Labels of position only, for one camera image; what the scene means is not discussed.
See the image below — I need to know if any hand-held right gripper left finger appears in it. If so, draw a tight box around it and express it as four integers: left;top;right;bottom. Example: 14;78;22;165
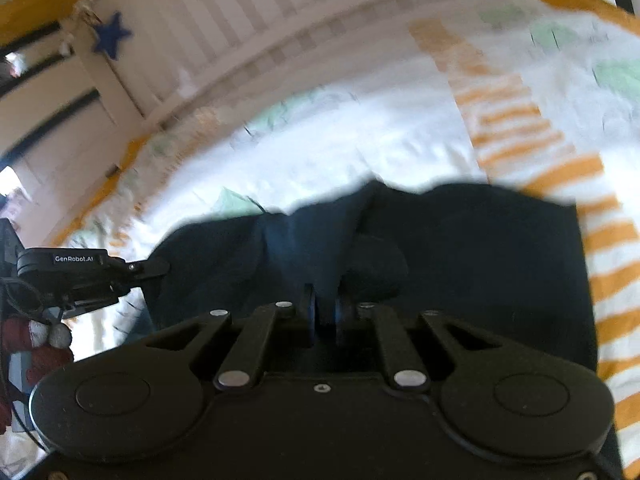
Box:
145;282;318;392

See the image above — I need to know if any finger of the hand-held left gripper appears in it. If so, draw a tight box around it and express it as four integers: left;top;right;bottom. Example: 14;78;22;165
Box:
125;257;171;282

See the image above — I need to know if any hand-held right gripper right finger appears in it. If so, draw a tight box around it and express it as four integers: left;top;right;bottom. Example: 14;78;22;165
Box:
335;282;506;392

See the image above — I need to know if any black zip hoodie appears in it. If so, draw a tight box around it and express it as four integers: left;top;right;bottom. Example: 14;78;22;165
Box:
144;180;601;376

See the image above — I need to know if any red and white cloth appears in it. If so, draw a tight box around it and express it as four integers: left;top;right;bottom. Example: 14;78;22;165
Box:
0;314;75;433

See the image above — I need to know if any leaf printed blanket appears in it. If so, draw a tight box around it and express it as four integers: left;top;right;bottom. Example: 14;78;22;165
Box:
0;0;640;480

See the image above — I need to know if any blue star decoration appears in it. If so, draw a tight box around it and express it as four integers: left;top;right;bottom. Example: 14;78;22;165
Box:
90;11;134;61

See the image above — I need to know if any thin black cable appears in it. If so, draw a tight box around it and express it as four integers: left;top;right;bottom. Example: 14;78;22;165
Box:
0;279;51;323

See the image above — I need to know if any light wooden bed frame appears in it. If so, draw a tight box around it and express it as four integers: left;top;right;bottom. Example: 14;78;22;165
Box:
0;0;640;246

